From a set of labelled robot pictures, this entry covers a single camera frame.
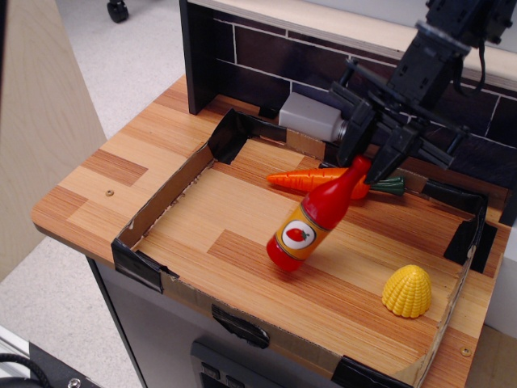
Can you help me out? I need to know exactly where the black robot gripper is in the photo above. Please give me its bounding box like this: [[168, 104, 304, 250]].
[[330, 30, 471, 184]]

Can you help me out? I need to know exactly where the red hot sauce bottle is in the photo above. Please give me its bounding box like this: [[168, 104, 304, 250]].
[[267, 156, 371, 272]]

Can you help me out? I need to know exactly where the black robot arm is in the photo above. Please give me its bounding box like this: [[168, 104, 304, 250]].
[[330, 1, 516, 183]]

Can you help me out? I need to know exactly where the cardboard fence with black tape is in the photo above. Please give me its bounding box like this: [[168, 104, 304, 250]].
[[111, 110, 498, 387]]

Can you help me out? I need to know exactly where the orange toy carrot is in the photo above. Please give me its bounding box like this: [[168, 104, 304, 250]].
[[267, 168, 406, 200]]

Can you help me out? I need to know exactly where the dark tiled backsplash shelf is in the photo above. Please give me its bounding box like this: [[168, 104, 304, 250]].
[[179, 0, 517, 227]]

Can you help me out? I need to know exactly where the yellow toy corn piece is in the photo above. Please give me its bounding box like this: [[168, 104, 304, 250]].
[[381, 264, 432, 318]]

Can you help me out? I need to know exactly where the grey cabinet control panel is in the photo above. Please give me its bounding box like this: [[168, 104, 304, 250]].
[[191, 341, 280, 388]]

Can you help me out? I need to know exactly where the black caster wheel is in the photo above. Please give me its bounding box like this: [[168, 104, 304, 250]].
[[107, 0, 129, 23]]

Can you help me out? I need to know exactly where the light plywood panel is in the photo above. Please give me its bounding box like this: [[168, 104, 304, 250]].
[[1, 1, 106, 278]]

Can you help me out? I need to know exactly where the black metal base plate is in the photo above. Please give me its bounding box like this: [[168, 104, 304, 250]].
[[29, 343, 99, 388]]

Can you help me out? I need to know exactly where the black cable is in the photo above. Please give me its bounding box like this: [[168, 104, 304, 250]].
[[0, 352, 49, 388]]

